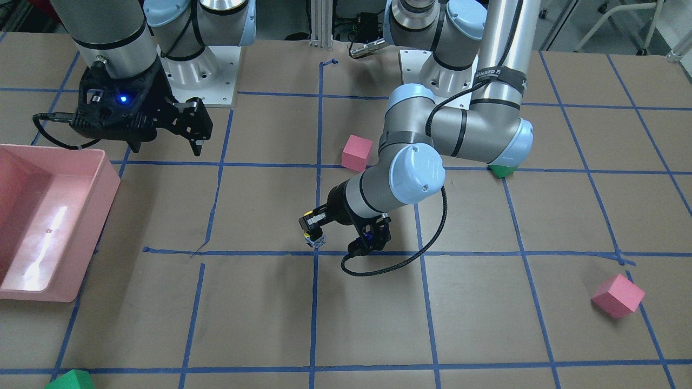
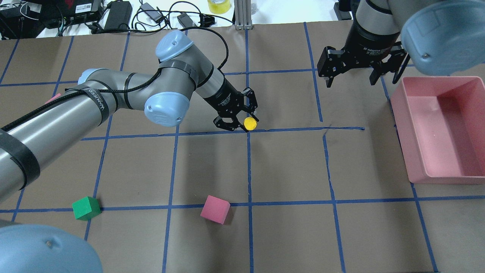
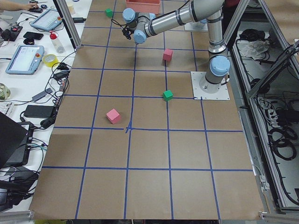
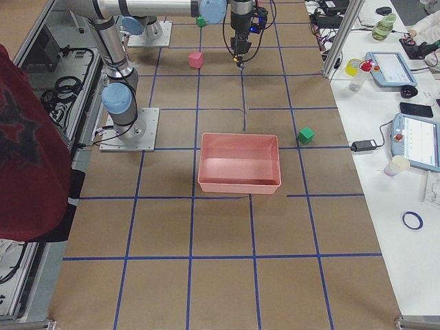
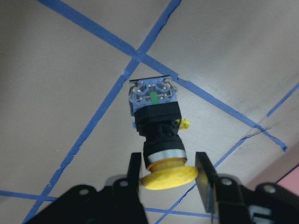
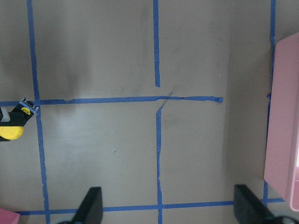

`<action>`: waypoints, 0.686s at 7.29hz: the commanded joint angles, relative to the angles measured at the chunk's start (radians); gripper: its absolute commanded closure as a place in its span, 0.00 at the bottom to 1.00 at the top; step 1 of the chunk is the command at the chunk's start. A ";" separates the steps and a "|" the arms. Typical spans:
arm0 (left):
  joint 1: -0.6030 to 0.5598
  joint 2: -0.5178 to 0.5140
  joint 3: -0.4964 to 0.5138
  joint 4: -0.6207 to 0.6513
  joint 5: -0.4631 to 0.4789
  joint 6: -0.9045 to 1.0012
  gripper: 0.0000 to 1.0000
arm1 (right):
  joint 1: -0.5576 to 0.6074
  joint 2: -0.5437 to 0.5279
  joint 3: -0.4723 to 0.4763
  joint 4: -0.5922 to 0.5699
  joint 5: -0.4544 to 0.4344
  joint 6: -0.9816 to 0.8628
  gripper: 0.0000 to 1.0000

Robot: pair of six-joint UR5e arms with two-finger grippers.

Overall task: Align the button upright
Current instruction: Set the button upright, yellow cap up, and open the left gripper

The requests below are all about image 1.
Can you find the black electronics box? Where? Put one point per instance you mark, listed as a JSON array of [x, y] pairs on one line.
[[367, 27]]

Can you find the aluminium profile post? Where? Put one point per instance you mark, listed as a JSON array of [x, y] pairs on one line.
[[321, 24]]

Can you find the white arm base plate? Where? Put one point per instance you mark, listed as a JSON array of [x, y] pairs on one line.
[[420, 67], [212, 76]]

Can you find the white metal frame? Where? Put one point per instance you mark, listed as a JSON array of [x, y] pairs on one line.
[[651, 28]]

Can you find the green cube bottom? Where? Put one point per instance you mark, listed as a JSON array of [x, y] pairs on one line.
[[74, 379]]

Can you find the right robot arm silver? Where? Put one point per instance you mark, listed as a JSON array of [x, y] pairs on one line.
[[132, 34]]

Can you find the pink plastic bin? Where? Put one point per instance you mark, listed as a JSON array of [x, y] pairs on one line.
[[54, 204]]

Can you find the yellow push button switch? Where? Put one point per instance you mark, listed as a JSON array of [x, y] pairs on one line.
[[311, 226]]

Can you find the green cube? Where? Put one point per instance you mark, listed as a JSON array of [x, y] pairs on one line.
[[74, 379], [501, 171]]

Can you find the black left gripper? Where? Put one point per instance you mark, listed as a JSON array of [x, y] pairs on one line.
[[339, 201]]

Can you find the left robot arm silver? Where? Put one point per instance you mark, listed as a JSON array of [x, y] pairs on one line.
[[423, 123]]

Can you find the pink cube centre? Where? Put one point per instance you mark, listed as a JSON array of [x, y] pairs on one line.
[[356, 153]]

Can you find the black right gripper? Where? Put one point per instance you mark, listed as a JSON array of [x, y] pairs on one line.
[[155, 93]]

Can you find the pink cube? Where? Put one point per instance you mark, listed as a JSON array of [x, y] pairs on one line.
[[356, 153], [618, 296]]

